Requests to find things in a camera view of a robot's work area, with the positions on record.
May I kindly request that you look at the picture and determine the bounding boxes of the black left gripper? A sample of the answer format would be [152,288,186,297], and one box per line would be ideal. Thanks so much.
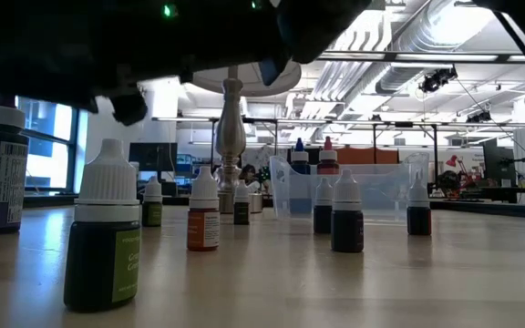
[52,58,163,128]

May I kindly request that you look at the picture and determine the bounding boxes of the small green food coloring bottle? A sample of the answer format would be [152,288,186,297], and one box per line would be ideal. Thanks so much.
[63,138,142,313]
[141,175,164,228]

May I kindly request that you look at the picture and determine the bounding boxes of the large purple food coloring bottle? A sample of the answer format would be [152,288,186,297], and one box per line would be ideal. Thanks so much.
[0,93,30,236]

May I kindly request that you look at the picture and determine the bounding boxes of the small orange food coloring bottle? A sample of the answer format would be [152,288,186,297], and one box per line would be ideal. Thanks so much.
[187,166,221,252]

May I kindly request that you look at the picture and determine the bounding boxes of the small black food coloring bottle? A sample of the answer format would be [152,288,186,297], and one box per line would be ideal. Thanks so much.
[233,179,251,226]

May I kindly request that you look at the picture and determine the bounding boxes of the large blue food coloring bottle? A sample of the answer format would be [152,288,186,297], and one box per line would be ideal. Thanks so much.
[288,137,313,216]

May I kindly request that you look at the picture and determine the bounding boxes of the large pink food coloring bottle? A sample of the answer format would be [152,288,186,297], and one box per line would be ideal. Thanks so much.
[315,136,340,179]

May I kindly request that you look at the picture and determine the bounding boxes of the small dark blue coloring bottle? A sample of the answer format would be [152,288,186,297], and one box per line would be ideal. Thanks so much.
[313,176,335,235]

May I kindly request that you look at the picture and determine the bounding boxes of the small purple food coloring bottle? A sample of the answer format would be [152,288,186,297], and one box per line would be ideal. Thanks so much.
[330,169,365,254]

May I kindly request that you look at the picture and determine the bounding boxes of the clear plastic bin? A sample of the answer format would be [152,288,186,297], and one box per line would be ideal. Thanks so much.
[269,152,430,221]

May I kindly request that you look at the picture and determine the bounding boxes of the small dark red coloring bottle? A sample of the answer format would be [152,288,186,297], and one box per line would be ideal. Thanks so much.
[407,177,433,237]

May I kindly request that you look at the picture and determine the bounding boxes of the large window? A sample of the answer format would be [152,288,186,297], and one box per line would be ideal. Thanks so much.
[0,90,79,192]

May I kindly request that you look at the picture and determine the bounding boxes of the black computer monitor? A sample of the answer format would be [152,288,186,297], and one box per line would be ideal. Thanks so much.
[481,138,518,187]
[129,141,179,173]

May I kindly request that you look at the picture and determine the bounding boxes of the silver table lamp white shade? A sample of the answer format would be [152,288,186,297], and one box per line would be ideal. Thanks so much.
[191,61,303,215]

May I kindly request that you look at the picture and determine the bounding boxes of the person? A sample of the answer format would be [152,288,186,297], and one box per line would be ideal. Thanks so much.
[239,164,262,188]

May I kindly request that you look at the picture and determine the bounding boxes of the red desk lamp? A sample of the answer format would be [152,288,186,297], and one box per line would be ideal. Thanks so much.
[444,154,473,183]

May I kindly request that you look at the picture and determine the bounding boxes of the black background robot stand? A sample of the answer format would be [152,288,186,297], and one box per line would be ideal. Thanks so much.
[497,154,525,204]

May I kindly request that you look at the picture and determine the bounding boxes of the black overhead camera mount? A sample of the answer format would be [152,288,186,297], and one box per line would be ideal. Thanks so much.
[417,66,458,95]

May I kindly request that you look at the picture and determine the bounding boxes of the black ceiling camera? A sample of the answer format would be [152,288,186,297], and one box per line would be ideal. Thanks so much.
[466,110,494,124]

